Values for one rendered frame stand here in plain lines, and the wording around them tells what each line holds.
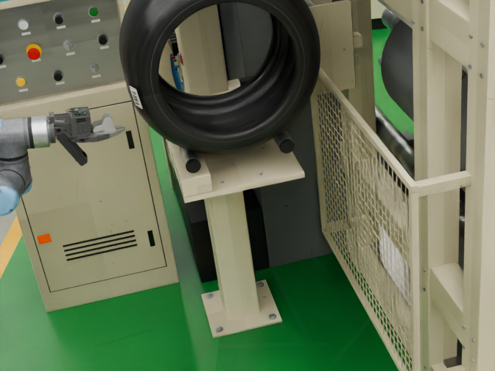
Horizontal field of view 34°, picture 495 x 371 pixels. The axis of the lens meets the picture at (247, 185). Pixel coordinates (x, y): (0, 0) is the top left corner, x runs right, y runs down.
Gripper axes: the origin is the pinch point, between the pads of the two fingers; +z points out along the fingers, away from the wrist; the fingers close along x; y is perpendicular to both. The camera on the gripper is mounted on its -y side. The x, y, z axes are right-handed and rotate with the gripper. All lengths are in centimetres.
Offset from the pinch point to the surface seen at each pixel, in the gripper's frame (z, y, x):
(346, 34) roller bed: 74, 18, 18
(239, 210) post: 41, -47, 25
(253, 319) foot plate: 45, -94, 23
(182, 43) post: 22.4, 16.5, 25.3
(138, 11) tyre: 7.0, 36.7, -4.6
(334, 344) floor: 70, -92, 0
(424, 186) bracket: 68, 7, -60
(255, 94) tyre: 43.6, 1.7, 14.4
